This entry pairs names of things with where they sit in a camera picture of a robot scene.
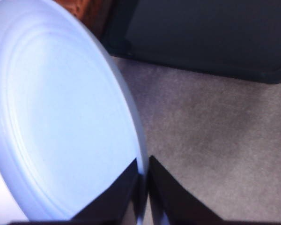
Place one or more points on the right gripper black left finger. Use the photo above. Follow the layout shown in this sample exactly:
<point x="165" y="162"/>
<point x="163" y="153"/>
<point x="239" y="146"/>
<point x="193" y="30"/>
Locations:
<point x="112" y="201"/>

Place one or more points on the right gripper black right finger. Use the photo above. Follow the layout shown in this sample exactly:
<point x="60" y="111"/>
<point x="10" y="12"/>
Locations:
<point x="178" y="204"/>

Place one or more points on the light blue round plate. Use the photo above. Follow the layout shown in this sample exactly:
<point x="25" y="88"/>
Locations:
<point x="61" y="105"/>

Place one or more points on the brown wicker basket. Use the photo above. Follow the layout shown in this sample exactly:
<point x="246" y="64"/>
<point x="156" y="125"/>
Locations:
<point x="93" y="14"/>

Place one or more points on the black rectangular tray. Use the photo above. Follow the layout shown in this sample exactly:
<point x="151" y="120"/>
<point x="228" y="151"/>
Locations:
<point x="201" y="35"/>

